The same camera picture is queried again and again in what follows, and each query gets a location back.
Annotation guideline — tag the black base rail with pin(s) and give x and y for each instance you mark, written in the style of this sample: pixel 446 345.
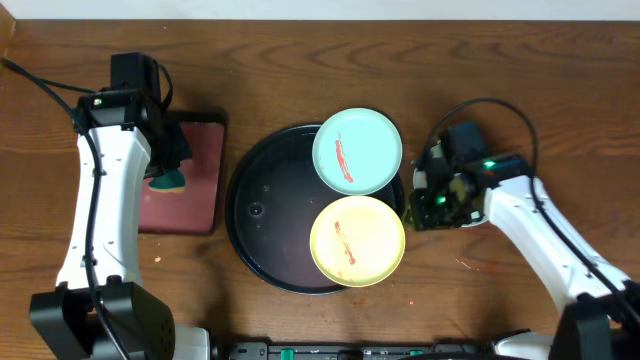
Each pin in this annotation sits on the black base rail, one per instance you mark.
pixel 255 350

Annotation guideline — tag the yellow plate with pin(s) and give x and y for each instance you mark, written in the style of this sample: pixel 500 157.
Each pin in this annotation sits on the yellow plate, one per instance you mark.
pixel 357 241

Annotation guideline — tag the pale green plate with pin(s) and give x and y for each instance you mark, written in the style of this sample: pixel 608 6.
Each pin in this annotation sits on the pale green plate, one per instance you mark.
pixel 357 151

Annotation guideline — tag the light blue plate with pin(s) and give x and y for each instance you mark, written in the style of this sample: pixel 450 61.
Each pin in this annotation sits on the light blue plate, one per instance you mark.
pixel 433 205

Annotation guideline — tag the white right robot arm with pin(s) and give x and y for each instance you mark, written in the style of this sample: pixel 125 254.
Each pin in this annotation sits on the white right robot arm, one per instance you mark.
pixel 598 303

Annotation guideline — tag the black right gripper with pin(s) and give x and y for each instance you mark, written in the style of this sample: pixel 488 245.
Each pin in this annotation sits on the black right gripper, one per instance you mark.
pixel 422 215

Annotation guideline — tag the round black tray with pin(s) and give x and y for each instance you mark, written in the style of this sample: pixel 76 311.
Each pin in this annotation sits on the round black tray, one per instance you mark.
pixel 274 198

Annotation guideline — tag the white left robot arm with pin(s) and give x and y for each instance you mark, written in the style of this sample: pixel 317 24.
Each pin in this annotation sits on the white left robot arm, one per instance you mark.
pixel 99 308

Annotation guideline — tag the green scrubbing sponge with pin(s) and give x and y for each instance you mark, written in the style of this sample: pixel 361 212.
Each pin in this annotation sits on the green scrubbing sponge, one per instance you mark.
pixel 172 181

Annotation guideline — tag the red rectangular tray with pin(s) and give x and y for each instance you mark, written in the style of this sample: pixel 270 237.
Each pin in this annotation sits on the red rectangular tray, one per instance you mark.
pixel 191 212

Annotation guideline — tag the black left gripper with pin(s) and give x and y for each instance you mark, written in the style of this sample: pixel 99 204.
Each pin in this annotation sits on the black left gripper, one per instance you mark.
pixel 175 151

